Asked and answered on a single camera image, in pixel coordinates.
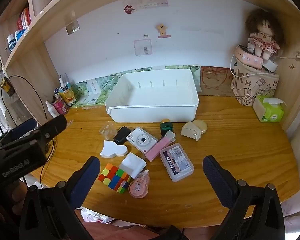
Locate person's clothing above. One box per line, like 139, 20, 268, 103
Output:
75, 212, 165, 240

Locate row of red books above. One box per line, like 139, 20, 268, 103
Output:
16, 7, 32, 30

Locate white spray bottle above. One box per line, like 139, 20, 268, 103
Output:
45, 101, 60, 119

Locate orange juice carton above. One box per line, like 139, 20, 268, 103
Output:
59, 82, 77, 107

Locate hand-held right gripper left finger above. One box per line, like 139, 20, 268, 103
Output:
19, 156, 101, 240

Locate white cable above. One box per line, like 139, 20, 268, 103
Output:
230, 54, 270, 80

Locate yellow black device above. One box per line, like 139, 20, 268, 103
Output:
1, 77, 14, 97

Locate clear plastic cup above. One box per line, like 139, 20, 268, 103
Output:
99, 122, 117, 138

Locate white wall hook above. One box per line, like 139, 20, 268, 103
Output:
280, 51, 300, 60

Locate pink small carton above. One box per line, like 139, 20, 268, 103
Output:
52, 99, 70, 117

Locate wooden desk hutch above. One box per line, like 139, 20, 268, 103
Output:
0, 0, 300, 133

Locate bear wall sticker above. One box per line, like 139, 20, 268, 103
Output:
155, 24, 171, 38

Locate black charger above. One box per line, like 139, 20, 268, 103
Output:
113, 126, 132, 145

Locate clear labelled card box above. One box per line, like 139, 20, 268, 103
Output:
159, 143, 195, 182

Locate brown-haired doll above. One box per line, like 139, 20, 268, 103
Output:
245, 9, 285, 60

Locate white upright carton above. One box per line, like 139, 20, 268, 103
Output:
86, 79, 102, 95

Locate multicoloured puzzle cube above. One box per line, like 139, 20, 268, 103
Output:
98, 163, 133, 194

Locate dark blue object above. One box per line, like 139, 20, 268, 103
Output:
14, 118, 38, 137

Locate brown cardboard with drawing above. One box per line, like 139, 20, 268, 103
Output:
200, 66, 237, 97

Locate pink frame wall sticker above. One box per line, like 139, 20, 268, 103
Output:
133, 39, 153, 56

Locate pink hair roller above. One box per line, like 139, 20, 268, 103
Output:
144, 132, 176, 162

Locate white plastic bag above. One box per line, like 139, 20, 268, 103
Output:
80, 207, 114, 224

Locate pink paper strip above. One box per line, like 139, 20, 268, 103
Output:
130, 0, 169, 9

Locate white power adapter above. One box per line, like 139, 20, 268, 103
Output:
119, 152, 147, 179

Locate beige folding box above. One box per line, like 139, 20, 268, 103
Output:
180, 121, 203, 143

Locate white plastic storage bin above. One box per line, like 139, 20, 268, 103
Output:
105, 68, 200, 123

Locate round beige compact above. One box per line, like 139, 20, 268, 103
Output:
192, 119, 208, 134

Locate white plug adapter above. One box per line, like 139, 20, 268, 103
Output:
263, 57, 279, 72

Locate blue white bottles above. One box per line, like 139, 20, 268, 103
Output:
6, 29, 28, 53

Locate leaf print paper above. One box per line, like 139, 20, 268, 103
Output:
72, 65, 202, 108

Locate pink floral cloth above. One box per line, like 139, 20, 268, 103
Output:
281, 197, 300, 228

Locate green tissue pack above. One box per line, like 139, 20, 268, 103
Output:
252, 94, 287, 123

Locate white instant camera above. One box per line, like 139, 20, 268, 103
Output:
126, 127, 158, 155

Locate pink correction tape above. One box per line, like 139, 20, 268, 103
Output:
128, 170, 150, 199

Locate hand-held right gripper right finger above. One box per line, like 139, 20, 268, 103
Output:
202, 155, 285, 240

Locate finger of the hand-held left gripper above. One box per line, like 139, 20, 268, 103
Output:
39, 115, 67, 140

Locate white bottle-shaped case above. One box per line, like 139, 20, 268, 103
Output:
100, 140, 129, 159

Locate printed fabric bag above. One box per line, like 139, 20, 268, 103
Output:
230, 61, 280, 107

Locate clear tape piece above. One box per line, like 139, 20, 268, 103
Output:
65, 11, 80, 34

